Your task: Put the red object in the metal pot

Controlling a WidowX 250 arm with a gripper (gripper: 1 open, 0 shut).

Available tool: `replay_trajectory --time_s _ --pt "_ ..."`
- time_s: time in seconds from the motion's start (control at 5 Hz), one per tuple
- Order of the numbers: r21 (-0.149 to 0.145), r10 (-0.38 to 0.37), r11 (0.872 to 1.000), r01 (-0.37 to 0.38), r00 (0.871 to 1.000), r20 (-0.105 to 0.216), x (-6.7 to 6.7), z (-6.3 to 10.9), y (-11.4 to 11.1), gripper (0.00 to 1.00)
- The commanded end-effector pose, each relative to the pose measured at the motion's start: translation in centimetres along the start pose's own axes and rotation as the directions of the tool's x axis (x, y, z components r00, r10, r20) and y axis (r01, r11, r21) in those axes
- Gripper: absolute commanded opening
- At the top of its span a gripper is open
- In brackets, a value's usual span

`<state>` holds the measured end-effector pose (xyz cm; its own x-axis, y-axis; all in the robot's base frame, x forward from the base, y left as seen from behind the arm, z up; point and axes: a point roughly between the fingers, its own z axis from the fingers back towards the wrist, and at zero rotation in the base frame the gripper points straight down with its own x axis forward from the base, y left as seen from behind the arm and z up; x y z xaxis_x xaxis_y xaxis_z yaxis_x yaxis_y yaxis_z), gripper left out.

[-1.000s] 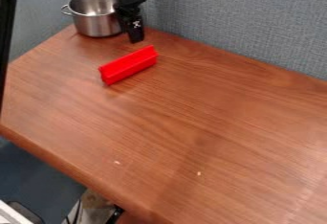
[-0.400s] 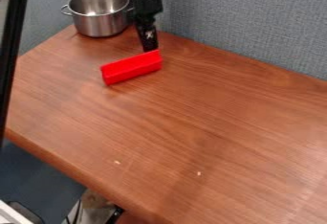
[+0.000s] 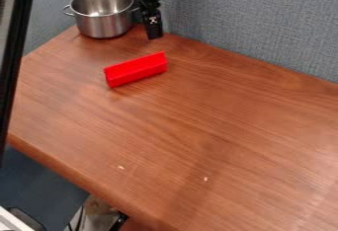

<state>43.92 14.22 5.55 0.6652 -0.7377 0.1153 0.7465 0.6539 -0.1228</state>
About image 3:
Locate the red rectangular block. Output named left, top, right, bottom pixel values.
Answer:
left=102, top=51, right=168, bottom=88

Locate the metal table leg frame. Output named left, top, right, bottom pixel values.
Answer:
left=62, top=195, right=128, bottom=231

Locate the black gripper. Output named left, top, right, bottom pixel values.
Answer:
left=141, top=0, right=164, bottom=39

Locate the stainless steel pot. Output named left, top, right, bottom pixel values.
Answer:
left=62, top=0, right=138, bottom=39

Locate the white object at corner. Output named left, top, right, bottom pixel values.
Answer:
left=0, top=206, right=46, bottom=231

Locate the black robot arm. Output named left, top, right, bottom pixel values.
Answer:
left=0, top=0, right=164, bottom=164

